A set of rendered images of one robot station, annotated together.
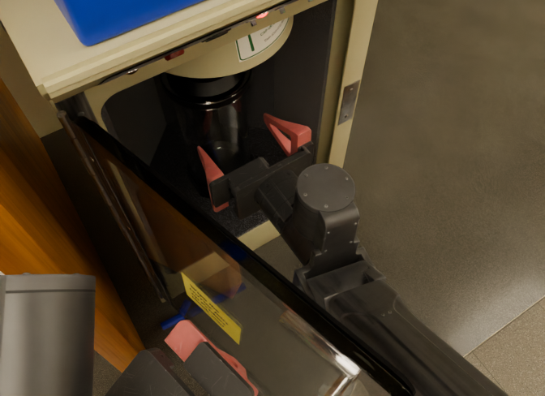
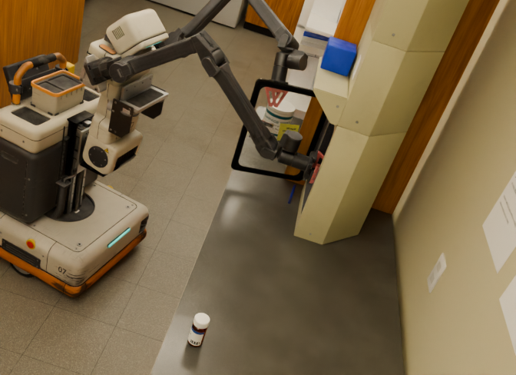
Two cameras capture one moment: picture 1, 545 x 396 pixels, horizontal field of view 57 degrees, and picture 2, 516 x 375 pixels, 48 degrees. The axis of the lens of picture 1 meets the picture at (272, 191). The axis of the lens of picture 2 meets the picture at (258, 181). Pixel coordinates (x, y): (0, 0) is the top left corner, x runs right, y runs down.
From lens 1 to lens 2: 212 cm
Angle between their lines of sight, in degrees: 78
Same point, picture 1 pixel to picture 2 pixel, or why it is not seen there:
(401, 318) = (259, 122)
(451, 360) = (249, 107)
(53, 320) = (296, 57)
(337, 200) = (290, 133)
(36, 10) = not seen: hidden behind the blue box
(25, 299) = (299, 55)
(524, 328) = not seen: outside the picture
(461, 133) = (282, 284)
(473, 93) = (297, 308)
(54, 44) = not seen: hidden behind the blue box
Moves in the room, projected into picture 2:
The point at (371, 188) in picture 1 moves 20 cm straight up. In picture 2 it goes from (289, 246) to (306, 201)
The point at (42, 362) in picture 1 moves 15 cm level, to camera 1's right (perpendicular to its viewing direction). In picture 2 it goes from (292, 56) to (268, 60)
